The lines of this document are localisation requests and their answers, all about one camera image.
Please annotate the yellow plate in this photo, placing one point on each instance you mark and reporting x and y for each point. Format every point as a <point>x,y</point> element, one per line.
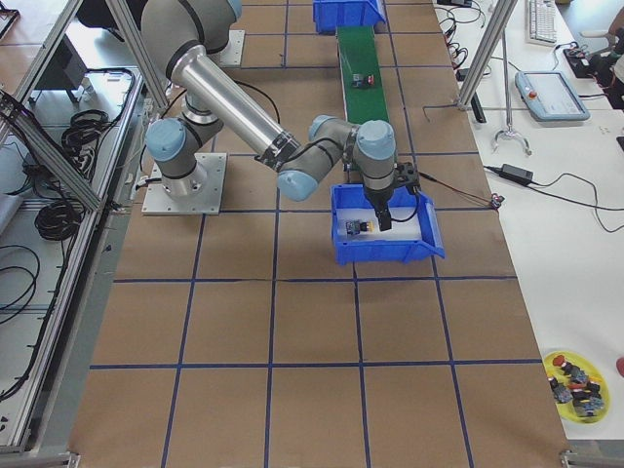
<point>578,388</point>

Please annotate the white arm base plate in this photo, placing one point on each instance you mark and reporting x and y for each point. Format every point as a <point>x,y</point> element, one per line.
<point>198,193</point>
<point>232,54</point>

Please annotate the green conveyor belt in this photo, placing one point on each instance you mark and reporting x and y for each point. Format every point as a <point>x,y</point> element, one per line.
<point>357,54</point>

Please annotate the aluminium frame rail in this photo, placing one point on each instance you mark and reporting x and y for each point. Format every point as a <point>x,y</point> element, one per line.
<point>26,127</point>

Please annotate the blue right storage bin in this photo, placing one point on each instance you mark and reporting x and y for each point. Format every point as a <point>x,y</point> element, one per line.
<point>403,207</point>

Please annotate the blue left storage bin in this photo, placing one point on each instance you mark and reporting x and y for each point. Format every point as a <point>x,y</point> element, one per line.
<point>329,15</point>

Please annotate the silver claw tool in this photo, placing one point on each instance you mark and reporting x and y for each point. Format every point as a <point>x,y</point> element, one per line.
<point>509,133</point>

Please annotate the black power adapter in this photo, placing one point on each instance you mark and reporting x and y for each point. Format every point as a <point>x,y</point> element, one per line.
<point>516,174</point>

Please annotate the white keyboard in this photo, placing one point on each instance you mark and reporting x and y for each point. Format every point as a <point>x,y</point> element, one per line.
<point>540,22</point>

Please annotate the aluminium profile post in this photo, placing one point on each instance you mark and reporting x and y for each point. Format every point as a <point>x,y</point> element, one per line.
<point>495,27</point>

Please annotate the teach pendant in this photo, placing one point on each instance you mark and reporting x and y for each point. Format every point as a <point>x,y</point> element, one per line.
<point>549,97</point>

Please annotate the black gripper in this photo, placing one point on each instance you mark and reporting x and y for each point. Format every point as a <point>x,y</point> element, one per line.
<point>377,198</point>

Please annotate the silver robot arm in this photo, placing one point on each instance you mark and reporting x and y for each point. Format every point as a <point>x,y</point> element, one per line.
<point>181,37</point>

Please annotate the white foam pad right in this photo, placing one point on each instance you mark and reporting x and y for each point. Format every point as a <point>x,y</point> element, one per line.
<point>400,231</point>

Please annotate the red mushroom push button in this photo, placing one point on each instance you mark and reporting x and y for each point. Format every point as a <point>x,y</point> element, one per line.
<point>362,81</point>

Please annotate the yellow mushroom push button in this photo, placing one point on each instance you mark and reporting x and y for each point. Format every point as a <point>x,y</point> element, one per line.
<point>357,227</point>

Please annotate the blue storage bin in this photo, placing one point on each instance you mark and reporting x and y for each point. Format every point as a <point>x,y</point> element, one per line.
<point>329,15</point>
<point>403,207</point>

